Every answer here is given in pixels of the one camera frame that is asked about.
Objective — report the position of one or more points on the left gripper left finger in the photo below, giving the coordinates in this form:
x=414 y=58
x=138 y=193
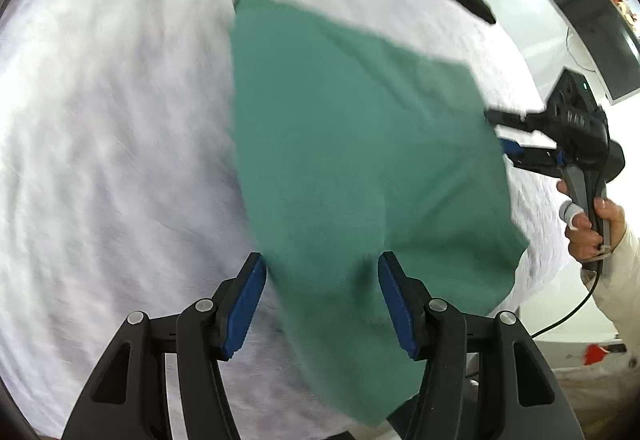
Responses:
x=125 y=396

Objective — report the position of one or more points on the green work jacket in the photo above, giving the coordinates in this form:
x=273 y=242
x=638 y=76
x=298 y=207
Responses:
x=348 y=146

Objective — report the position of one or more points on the red packaging on floor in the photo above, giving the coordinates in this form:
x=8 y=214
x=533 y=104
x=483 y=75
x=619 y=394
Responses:
x=594 y=353

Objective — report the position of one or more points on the grey bed blanket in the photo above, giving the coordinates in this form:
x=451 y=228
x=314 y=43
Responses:
x=118 y=186

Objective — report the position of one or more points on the cream sleeve forearm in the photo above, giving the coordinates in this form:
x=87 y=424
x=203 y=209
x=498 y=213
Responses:
x=617 y=293

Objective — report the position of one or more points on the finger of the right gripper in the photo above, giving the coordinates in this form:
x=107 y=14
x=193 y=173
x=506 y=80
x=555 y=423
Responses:
x=542 y=161

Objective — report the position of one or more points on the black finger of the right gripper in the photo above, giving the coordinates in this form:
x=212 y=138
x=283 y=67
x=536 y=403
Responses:
x=512 y=120

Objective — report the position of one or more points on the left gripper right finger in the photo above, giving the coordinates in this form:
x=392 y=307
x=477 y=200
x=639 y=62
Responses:
x=484 y=378

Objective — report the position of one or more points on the person right hand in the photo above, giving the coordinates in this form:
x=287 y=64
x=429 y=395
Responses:
x=584 y=242

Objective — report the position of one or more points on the wall television screen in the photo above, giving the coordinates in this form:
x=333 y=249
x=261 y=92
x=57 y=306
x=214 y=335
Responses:
x=610 y=41

